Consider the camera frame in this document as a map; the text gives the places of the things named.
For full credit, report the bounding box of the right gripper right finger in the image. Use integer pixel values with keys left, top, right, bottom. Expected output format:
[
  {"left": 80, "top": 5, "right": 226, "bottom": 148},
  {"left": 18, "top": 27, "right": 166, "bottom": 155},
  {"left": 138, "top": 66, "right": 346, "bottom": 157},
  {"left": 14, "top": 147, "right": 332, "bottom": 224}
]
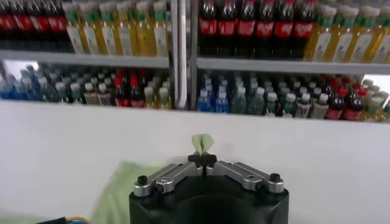
[{"left": 202, "top": 153, "right": 285, "bottom": 194}]

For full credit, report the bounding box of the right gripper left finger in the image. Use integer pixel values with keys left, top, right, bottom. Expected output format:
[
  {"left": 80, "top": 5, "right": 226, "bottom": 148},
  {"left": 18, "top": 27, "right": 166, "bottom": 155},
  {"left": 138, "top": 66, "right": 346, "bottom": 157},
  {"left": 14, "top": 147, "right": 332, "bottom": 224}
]
[{"left": 133, "top": 153, "right": 204, "bottom": 198}]

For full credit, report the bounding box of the light green t-shirt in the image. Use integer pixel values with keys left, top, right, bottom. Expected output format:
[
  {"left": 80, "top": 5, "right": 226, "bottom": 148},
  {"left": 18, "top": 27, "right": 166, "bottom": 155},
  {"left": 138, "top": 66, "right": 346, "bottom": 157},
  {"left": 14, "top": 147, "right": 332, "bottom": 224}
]
[{"left": 90, "top": 133, "right": 215, "bottom": 224}]

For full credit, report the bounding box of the small dark white-cap bottle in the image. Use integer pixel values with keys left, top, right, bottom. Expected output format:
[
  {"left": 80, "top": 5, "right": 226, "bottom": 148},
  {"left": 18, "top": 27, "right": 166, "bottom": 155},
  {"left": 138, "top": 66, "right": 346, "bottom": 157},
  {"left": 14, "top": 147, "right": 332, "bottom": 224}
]
[
  {"left": 264, "top": 91, "right": 278, "bottom": 117},
  {"left": 295, "top": 93, "right": 311, "bottom": 119},
  {"left": 82, "top": 82, "right": 96, "bottom": 106},
  {"left": 54, "top": 82, "right": 68, "bottom": 103},
  {"left": 69, "top": 82, "right": 82, "bottom": 105},
  {"left": 96, "top": 82, "right": 110, "bottom": 107},
  {"left": 311, "top": 93, "right": 330, "bottom": 119},
  {"left": 278, "top": 93, "right": 297, "bottom": 118}
]

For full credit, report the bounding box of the blue water bottle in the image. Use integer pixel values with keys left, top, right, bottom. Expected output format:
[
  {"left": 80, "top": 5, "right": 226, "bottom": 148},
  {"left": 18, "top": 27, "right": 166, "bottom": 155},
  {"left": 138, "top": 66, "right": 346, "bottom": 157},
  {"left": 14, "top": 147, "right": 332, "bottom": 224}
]
[
  {"left": 196, "top": 88, "right": 211, "bottom": 113},
  {"left": 12, "top": 77, "right": 27, "bottom": 100},
  {"left": 214, "top": 89, "right": 230, "bottom": 114},
  {"left": 0, "top": 77, "right": 12, "bottom": 100}
]

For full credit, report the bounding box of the small red-cap cola bottle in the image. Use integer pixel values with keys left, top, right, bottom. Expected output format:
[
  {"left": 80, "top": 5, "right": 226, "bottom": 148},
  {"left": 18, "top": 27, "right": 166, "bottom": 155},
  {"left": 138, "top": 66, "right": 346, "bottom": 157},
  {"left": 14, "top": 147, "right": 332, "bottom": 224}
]
[
  {"left": 113, "top": 75, "right": 127, "bottom": 107},
  {"left": 342, "top": 88, "right": 365, "bottom": 121},
  {"left": 127, "top": 75, "right": 143, "bottom": 108},
  {"left": 325, "top": 88, "right": 347, "bottom": 121}
]

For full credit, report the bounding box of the grey metal shelf rack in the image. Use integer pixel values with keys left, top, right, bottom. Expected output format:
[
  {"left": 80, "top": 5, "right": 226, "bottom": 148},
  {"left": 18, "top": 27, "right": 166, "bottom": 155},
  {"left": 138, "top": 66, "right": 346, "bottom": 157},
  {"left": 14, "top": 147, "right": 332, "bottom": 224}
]
[
  {"left": 188, "top": 0, "right": 390, "bottom": 122},
  {"left": 0, "top": 0, "right": 186, "bottom": 110}
]

